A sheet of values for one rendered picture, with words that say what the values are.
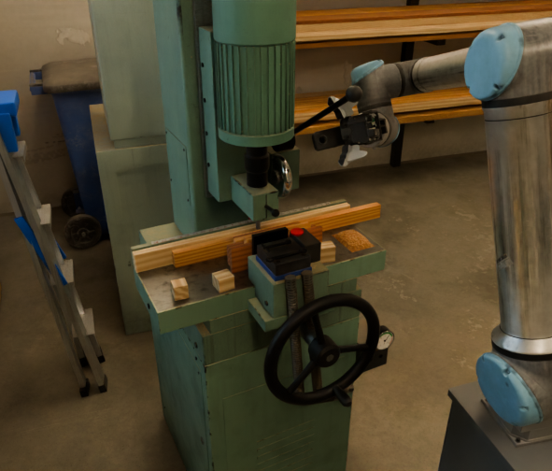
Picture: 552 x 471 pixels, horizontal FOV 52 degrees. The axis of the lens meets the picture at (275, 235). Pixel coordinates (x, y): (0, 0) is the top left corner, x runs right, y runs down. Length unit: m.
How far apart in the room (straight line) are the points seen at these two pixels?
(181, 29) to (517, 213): 0.84
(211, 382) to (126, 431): 0.88
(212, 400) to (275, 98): 0.74
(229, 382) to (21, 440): 1.09
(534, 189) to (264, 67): 0.57
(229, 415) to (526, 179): 0.92
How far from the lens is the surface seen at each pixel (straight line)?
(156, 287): 1.33
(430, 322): 2.75
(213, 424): 1.53
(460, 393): 1.62
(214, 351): 1.37
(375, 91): 1.53
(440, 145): 4.62
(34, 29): 3.61
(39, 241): 2.04
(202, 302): 1.27
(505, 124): 1.04
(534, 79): 1.04
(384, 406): 2.31
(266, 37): 1.20
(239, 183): 1.40
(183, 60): 1.43
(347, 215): 1.56
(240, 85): 1.23
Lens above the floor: 1.64
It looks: 29 degrees down
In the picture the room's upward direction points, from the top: straight up
